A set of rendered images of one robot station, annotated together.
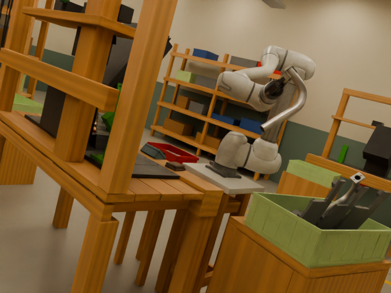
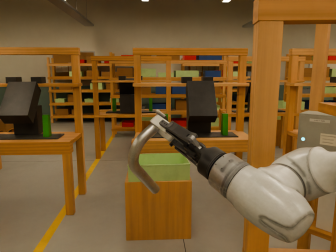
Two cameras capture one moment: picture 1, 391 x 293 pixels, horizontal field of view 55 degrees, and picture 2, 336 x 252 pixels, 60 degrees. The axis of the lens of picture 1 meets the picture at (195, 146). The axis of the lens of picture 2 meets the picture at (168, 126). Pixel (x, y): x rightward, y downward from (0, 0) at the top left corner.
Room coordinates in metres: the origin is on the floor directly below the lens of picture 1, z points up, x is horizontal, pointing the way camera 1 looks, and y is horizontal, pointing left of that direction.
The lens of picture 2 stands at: (2.10, -0.76, 1.66)
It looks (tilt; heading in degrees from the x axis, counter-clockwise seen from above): 10 degrees down; 140
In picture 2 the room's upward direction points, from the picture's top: straight up
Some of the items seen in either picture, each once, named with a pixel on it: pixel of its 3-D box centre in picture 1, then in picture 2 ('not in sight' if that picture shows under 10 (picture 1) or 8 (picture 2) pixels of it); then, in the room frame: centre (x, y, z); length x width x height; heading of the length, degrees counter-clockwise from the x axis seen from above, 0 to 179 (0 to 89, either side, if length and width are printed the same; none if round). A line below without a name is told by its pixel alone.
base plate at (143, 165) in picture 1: (94, 143); not in sight; (2.15, 0.58, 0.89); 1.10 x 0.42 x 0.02; 47
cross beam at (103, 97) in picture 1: (45, 72); not in sight; (1.88, 0.83, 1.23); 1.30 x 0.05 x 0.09; 47
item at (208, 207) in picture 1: (130, 156); not in sight; (2.35, 0.39, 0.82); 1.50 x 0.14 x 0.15; 47
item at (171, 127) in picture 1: (217, 107); not in sight; (8.02, -0.22, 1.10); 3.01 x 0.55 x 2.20; 53
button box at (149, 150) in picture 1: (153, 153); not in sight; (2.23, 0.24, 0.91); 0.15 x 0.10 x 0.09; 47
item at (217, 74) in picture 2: not in sight; (168, 94); (-3.94, 4.27, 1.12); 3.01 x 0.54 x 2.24; 53
